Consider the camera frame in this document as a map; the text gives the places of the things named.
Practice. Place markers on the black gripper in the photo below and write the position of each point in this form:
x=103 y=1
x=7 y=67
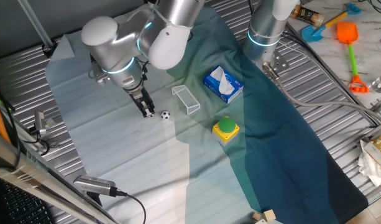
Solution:
x=140 y=95

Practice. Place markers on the small soccer ball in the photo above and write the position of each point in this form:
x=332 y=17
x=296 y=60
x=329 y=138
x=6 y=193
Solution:
x=165 y=115

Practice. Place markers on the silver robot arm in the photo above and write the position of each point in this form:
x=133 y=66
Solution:
x=115 y=53

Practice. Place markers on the white mesh toy goal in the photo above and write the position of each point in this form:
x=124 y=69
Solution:
x=185 y=99

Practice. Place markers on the blue green white tablecloth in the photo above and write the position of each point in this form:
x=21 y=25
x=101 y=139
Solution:
x=146 y=161

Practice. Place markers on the blue tissue box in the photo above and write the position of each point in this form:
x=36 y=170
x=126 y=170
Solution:
x=215 y=84

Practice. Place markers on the green button yellow box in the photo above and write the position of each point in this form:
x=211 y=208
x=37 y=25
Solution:
x=226 y=124

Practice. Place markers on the grey metal pole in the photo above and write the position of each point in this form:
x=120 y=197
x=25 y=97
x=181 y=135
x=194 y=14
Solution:
x=34 y=21

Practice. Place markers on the small wooden cube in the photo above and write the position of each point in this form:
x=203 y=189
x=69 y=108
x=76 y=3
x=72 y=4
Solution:
x=256 y=216

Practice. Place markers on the black keyboard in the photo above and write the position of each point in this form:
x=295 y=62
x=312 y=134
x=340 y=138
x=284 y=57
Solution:
x=22 y=208

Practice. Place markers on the white block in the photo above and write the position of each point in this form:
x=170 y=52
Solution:
x=261 y=222

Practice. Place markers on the large wooden cube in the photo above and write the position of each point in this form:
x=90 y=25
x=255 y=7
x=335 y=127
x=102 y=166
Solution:
x=269 y=215

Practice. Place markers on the blue toy shovel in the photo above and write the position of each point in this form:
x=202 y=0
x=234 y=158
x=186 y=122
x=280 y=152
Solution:
x=311 y=32

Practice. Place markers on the brown spice bottle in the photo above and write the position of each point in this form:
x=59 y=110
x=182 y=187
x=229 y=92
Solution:
x=308 y=16

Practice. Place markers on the crumpled white rag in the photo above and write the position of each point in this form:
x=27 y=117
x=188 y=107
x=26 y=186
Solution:
x=370 y=174

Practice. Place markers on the brown cardboard box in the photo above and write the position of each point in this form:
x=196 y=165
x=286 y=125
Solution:
x=379 y=152

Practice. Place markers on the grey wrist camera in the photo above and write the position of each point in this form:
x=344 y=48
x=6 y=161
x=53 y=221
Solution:
x=100 y=76

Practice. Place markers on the silver ribbed camera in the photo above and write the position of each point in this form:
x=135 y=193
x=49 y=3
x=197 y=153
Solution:
x=94 y=183

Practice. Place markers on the metal frame bar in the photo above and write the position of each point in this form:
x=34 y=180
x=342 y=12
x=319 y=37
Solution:
x=38 y=183

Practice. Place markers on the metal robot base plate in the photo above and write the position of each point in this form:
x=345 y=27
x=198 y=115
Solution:
x=281 y=63

